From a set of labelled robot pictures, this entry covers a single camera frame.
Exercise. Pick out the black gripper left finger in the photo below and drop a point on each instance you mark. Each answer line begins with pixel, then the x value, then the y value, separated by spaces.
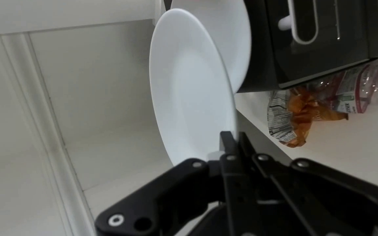
pixel 167 196

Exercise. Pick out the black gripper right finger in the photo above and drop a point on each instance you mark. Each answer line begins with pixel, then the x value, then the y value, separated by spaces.
pixel 321 196

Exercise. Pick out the white round plate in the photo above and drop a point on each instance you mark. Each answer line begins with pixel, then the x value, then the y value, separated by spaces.
pixel 190 86
pixel 230 39

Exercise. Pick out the black toaster oven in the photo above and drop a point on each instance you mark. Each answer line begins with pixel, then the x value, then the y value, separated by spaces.
pixel 321 47

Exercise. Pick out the clear bag with orange contents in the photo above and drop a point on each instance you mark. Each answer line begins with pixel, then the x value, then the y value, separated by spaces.
pixel 308 108

